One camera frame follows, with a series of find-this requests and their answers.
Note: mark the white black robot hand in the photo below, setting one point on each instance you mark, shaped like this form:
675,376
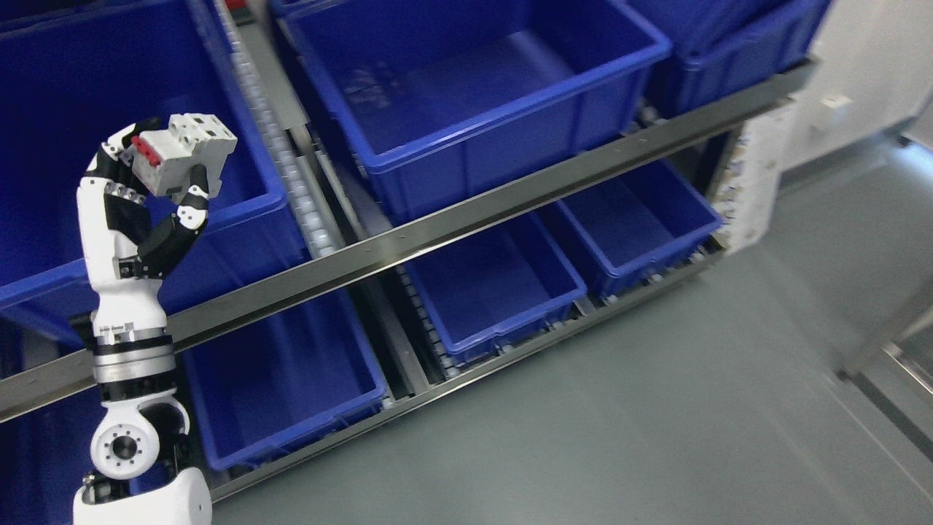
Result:
126,256

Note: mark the white red circuit breaker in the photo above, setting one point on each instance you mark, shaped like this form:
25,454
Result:
162,159

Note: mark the steel shelf rack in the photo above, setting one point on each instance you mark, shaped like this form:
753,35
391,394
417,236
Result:
37,371

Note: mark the blue bin upper left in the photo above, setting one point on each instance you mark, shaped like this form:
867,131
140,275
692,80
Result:
72,78

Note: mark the blue bin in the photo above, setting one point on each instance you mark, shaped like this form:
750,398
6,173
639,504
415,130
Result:
444,100
722,47
621,232
72,78
255,395
496,288

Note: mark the blue bin lower left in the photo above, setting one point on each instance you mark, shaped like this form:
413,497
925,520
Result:
255,395

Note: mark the blue bin upper middle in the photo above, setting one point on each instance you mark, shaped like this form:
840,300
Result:
444,100

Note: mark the blue bin lower middle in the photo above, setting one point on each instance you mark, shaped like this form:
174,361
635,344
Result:
496,288

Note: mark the blue bin lower right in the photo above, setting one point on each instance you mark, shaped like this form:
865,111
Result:
621,232

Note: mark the blue bin upper right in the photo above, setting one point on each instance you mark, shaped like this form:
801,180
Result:
722,47

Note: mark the white label sheet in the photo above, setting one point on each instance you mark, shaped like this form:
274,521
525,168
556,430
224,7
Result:
747,191

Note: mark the stainless steel table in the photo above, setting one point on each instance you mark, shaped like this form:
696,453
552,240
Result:
885,346

